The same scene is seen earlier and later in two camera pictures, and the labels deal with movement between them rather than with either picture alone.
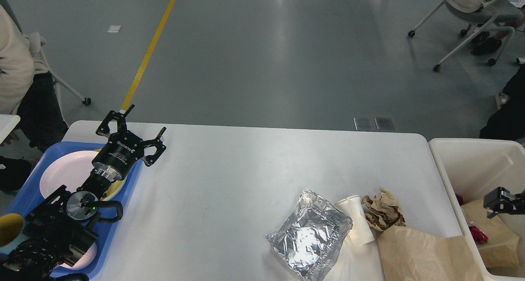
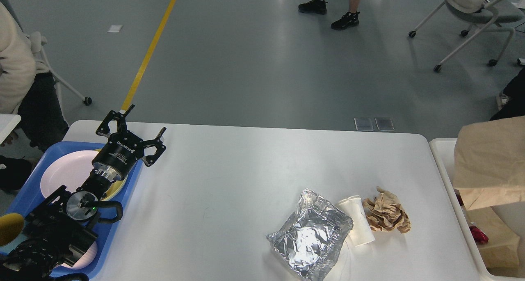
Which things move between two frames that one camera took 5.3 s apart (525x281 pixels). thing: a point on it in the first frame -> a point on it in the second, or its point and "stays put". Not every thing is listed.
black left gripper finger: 160,147 stays put
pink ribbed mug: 85,260 stays put
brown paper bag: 408,254 -> 489,162
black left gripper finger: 103,130 stays put
